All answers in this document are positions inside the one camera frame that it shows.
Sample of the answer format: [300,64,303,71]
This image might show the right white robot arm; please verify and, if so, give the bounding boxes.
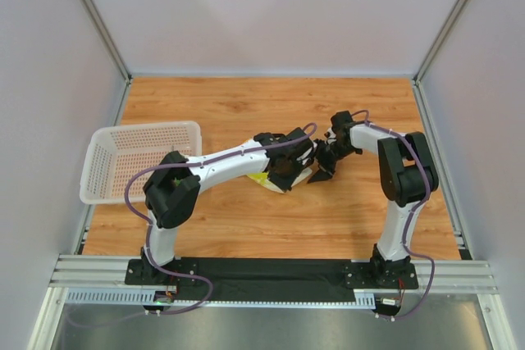
[308,111,439,289]

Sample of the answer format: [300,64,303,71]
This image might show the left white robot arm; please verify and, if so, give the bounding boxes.
[141,128,317,277]

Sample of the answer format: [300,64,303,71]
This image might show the left aluminium frame post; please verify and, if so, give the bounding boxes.
[80,0,132,84]

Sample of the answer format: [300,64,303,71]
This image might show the white perforated plastic basket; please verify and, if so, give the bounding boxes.
[80,120,202,205]

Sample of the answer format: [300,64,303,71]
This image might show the lime yellow towel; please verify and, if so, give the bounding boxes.
[247,168,313,193]

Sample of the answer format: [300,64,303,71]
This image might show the right aluminium frame post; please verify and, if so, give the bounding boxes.
[412,0,470,84]

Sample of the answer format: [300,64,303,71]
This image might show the aluminium front rail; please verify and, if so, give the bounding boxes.
[49,255,499,294]

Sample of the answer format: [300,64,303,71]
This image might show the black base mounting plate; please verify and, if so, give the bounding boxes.
[125,257,420,302]

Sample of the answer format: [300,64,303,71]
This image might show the aluminium frame post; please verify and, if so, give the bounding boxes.
[80,0,132,84]
[412,0,470,84]

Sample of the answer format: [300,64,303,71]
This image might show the white slotted cable duct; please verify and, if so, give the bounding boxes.
[65,289,377,308]

